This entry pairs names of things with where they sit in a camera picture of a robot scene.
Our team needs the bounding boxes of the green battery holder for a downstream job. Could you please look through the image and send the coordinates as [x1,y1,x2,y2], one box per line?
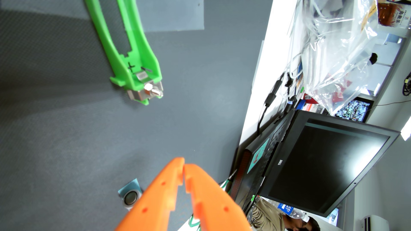
[84,0,164,106]

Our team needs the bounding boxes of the blue labelled water bottle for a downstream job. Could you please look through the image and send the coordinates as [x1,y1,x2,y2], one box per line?
[278,203,310,222]

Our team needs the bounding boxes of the green cable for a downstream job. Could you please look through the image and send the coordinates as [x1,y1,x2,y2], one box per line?
[188,180,232,231]

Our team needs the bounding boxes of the black Dell laptop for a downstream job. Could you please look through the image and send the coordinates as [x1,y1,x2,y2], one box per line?
[229,109,401,218]

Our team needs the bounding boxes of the light blue paper patch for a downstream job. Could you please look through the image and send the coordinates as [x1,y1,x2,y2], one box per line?
[118,178,143,199]

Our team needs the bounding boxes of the dark grey mat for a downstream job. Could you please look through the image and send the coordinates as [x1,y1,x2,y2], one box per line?
[0,0,273,231]

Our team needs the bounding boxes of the white AA battery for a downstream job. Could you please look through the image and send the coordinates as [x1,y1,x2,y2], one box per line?
[122,189,143,211]

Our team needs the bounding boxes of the clear plastic bag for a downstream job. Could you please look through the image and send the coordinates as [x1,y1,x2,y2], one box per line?
[289,0,379,114]

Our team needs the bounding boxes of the white ceiling light panel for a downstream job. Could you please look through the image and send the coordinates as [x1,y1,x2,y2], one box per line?
[400,115,411,142]

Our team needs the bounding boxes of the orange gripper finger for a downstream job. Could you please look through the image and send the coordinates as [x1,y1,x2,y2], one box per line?
[115,157,185,231]
[184,164,253,231]

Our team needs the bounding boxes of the black round device on arm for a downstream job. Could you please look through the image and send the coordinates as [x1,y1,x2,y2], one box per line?
[402,72,411,97]

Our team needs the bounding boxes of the small colourful screen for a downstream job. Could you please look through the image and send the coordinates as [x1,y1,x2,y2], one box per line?
[334,98,374,123]

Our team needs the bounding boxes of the white air conditioner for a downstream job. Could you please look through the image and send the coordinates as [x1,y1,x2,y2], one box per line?
[361,215,390,231]

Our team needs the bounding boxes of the grey tape strip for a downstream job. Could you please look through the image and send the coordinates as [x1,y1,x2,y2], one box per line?
[0,0,205,33]

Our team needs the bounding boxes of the person in khaki shirt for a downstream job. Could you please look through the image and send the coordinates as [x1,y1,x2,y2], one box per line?
[250,199,322,231]

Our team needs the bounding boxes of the brown labelled drink bottle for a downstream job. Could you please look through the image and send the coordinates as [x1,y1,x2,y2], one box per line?
[377,1,411,29]

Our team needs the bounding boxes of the black adapter cable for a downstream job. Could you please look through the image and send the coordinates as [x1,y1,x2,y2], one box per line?
[257,72,286,135]

